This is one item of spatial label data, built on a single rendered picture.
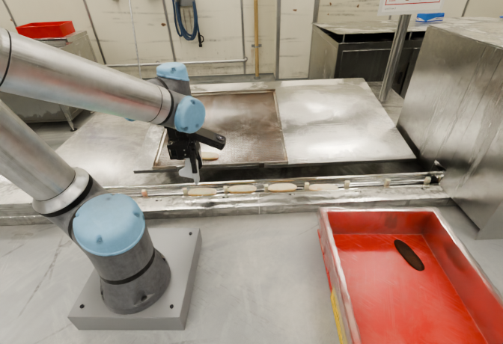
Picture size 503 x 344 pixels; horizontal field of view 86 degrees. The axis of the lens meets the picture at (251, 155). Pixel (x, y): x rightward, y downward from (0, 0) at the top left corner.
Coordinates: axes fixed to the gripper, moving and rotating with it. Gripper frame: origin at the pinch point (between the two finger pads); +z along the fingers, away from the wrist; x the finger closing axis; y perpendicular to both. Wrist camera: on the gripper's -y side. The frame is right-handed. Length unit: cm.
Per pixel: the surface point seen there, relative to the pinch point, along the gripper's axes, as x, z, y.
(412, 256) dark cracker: 27, 11, -59
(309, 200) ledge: 7.3, 7.5, -35.0
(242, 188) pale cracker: 0.0, 7.5, -13.3
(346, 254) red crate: 25, 11, -42
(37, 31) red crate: -289, -4, 229
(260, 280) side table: 31.0, 11.5, -17.7
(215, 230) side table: 14.2, 11.4, -4.7
